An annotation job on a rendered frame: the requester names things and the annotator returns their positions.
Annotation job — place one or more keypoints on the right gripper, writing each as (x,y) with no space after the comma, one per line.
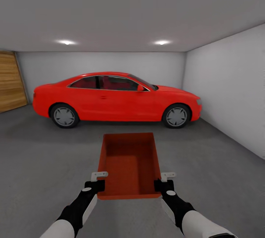
(158,184)

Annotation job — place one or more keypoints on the car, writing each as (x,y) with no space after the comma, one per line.
(114,96)

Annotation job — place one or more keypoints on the garage door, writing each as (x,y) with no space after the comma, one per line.
(12,90)

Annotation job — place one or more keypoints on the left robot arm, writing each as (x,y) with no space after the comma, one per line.
(74,216)

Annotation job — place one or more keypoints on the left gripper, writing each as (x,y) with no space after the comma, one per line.
(100,184)

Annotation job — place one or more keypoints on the storage box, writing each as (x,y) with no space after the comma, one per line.
(132,164)

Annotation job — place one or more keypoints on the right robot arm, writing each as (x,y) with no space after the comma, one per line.
(191,223)

